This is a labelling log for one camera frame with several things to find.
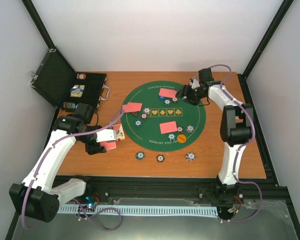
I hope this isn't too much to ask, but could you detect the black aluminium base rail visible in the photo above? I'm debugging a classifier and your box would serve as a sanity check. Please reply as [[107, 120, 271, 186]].
[[54, 174, 291, 208]]

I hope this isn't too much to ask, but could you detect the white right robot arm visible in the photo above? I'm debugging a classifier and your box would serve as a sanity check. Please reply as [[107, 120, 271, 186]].
[[176, 67, 256, 201]]

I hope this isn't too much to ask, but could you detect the red backed playing card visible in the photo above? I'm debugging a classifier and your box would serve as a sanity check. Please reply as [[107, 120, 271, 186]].
[[122, 102, 143, 113]]

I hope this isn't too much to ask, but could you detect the white purple single chip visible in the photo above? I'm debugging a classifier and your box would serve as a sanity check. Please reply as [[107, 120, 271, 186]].
[[143, 107, 151, 115]]

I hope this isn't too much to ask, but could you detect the round green poker mat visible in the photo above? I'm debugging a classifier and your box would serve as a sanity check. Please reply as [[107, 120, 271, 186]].
[[121, 80, 207, 152]]

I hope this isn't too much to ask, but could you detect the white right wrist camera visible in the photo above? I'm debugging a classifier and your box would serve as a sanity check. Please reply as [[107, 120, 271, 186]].
[[189, 77, 200, 90]]

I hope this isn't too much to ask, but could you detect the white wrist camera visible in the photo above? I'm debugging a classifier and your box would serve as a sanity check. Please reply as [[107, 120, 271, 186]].
[[96, 129, 117, 143], [189, 77, 200, 90]]

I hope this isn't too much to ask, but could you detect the chip row in case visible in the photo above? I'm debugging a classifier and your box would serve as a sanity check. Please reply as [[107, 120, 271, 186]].
[[62, 101, 79, 112]]

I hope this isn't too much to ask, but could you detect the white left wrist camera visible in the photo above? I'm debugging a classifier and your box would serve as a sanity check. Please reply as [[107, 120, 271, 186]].
[[96, 129, 117, 143]]

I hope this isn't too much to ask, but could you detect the light blue cable duct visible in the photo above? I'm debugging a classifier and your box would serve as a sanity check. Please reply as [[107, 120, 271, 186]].
[[58, 204, 218, 218]]

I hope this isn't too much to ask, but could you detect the blue poker chip stack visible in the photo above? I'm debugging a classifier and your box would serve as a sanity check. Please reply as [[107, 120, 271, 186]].
[[135, 151, 145, 160]]

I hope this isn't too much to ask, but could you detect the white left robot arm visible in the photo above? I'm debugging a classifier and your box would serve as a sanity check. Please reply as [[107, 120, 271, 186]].
[[9, 103, 105, 223]]

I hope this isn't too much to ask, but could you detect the orange chip in case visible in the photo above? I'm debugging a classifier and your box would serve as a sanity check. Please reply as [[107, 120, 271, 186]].
[[76, 73, 87, 80]]

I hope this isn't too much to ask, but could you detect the black poker case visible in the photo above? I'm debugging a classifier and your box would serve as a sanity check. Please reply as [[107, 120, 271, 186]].
[[30, 48, 107, 109]]

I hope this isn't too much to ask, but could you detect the single red poker chip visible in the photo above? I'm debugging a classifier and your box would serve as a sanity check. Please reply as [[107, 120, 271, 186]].
[[140, 113, 148, 120]]

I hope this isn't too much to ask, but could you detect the orange big blind button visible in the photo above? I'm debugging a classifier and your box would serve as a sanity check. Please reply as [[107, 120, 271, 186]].
[[177, 134, 187, 144]]

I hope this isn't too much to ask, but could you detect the blue card box in case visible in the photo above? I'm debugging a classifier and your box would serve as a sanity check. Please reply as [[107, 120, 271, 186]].
[[70, 84, 85, 98]]

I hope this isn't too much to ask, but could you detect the single blue poker chip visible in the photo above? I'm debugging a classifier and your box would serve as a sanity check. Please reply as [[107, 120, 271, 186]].
[[135, 120, 142, 127]]

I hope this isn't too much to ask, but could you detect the playing card box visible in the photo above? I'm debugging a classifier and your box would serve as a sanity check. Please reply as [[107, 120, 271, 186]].
[[112, 123, 125, 141]]

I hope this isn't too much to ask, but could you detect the dark red chip stack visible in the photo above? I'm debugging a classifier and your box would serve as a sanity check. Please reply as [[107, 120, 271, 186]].
[[156, 154, 165, 163]]

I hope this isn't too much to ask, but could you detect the white purple chip stack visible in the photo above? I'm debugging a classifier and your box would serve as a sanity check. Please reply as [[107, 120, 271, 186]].
[[185, 152, 196, 162]]

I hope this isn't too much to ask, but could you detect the single white blue chip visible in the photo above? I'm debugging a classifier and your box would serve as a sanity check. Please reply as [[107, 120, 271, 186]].
[[164, 99, 171, 106]]

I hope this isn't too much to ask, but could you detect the red playing card deck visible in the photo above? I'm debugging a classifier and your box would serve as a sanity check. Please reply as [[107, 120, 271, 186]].
[[100, 141, 117, 151]]

